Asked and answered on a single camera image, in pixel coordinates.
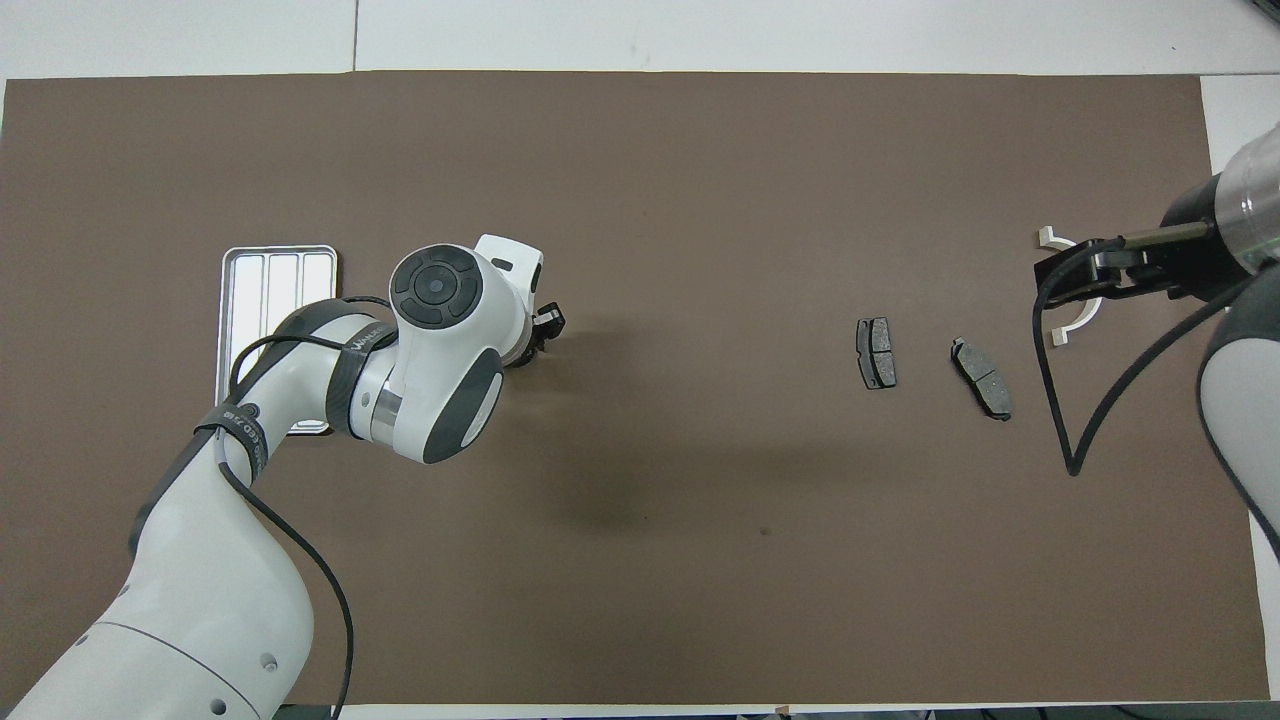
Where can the brown table mat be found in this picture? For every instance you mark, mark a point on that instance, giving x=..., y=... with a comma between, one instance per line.
x=700, y=560

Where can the silver metal tray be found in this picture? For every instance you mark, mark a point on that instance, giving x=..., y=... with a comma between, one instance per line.
x=250, y=290

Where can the dark grey rectangular brake pad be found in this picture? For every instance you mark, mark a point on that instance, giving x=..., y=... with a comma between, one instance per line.
x=877, y=354

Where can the white curved plastic bracket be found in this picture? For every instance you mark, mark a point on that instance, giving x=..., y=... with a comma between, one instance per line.
x=1060, y=330

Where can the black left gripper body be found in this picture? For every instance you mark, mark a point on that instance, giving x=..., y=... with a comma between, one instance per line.
x=532, y=334

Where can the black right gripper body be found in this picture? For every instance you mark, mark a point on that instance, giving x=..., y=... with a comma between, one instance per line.
x=1195, y=262

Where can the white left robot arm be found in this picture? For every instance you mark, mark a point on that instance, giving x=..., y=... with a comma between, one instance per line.
x=200, y=600

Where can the dark grey angled brake pad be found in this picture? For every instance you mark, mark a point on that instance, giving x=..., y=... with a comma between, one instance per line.
x=982, y=380

